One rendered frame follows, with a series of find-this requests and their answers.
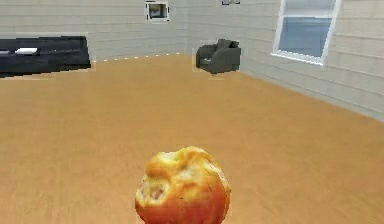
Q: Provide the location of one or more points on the peeled orange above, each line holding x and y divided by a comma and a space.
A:
186, 193

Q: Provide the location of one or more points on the dark grey armchair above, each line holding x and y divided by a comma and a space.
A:
220, 56

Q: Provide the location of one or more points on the white-framed window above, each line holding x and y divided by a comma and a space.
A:
305, 33

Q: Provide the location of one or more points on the black sofa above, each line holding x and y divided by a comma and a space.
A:
50, 55

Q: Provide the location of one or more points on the white flat object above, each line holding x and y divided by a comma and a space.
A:
26, 50

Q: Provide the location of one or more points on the white-framed wall picture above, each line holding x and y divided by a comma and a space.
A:
157, 11

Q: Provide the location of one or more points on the small framed wall picture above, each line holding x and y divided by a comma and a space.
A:
230, 2

